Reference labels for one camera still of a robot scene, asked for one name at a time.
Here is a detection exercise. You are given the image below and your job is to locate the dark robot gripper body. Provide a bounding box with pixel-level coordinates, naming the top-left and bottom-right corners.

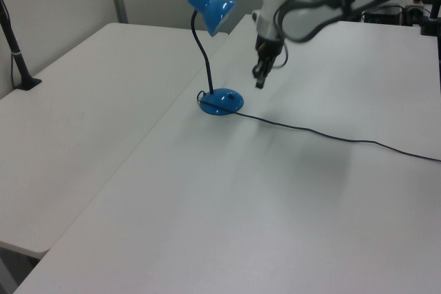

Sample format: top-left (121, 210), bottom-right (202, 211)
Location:
top-left (252, 8), bottom-right (287, 60)

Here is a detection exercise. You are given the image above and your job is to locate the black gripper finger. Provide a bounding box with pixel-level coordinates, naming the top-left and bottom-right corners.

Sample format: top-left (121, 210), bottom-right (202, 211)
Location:
top-left (252, 54), bottom-right (269, 90)
top-left (264, 55), bottom-right (277, 81)

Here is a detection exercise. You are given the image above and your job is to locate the blue gooseneck desk lamp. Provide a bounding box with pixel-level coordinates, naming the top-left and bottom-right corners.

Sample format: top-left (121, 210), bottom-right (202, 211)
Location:
top-left (187, 0), bottom-right (245, 117)

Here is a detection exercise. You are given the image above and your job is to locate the black electronics box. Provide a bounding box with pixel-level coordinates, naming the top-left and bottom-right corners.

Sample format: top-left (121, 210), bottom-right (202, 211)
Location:
top-left (363, 3), bottom-right (404, 25)

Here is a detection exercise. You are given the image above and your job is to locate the black pole stand with base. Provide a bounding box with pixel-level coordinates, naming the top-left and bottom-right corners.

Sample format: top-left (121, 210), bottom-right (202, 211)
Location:
top-left (0, 0), bottom-right (43, 92)

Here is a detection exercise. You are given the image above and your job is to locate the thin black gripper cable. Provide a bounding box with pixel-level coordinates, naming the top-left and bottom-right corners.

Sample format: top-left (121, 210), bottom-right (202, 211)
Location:
top-left (273, 10), bottom-right (290, 69)

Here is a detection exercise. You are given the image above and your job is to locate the black lamp power cable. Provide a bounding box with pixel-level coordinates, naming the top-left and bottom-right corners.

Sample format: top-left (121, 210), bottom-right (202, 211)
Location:
top-left (196, 90), bottom-right (441, 163)

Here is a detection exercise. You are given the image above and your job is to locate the black clamped camera stand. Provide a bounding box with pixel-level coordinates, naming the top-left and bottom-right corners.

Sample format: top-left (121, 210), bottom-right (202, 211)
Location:
top-left (419, 0), bottom-right (441, 36)

